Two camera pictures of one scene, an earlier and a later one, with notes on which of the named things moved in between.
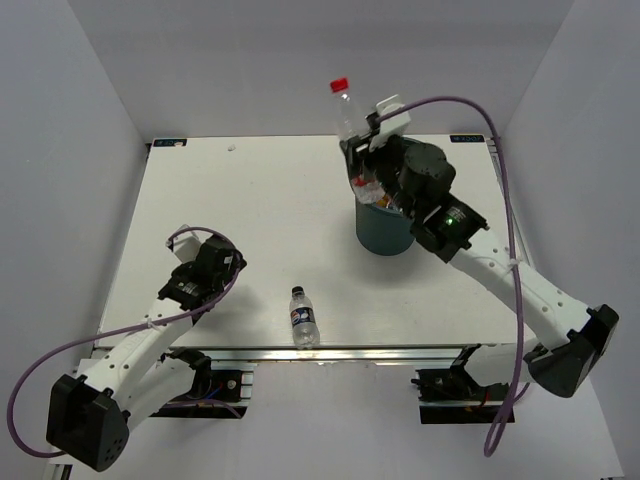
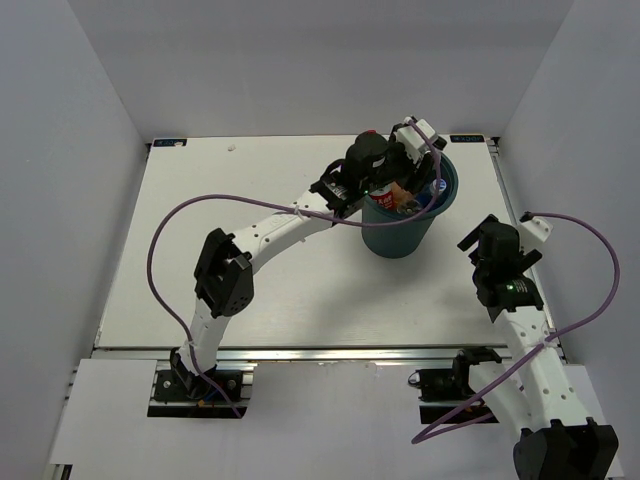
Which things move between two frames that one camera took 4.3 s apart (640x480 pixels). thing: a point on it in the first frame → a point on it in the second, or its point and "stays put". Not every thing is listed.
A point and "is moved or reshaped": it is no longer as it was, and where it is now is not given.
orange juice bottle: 383,202 is moved or reshaped
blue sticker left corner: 169,142 stays put
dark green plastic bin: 383,230 stays put
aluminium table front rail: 339,354 stays put
